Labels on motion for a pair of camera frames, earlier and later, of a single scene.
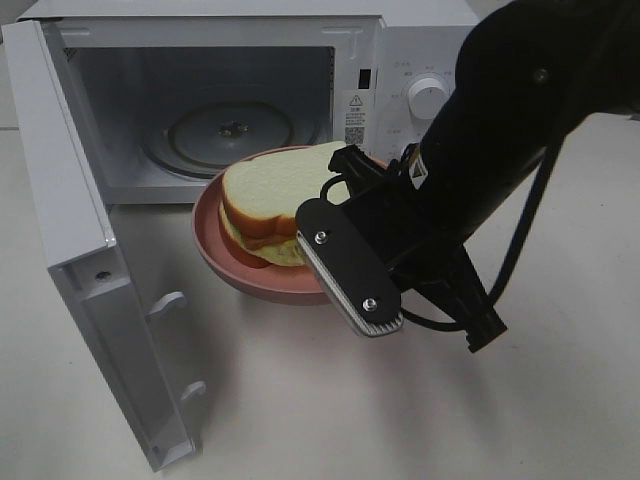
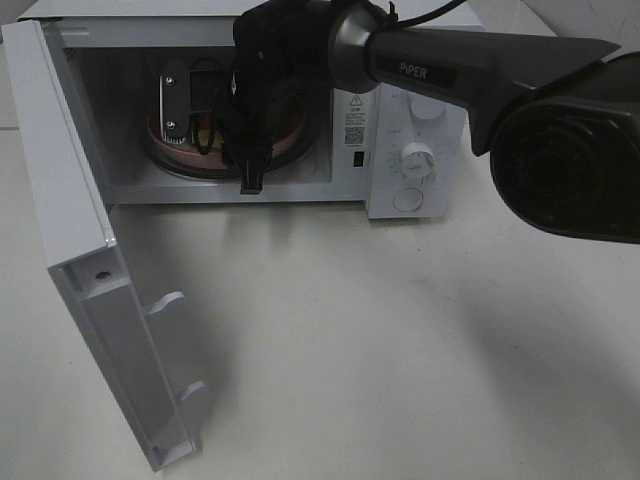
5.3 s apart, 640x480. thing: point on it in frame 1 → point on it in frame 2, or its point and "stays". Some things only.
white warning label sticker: x=357 y=117 stays
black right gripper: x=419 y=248 → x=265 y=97
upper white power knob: x=426 y=96 stays
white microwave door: x=82 y=252 stays
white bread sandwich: x=261 y=195 → x=204 y=135
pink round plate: x=257 y=278 → x=292 y=113
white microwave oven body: x=166 y=91 stays
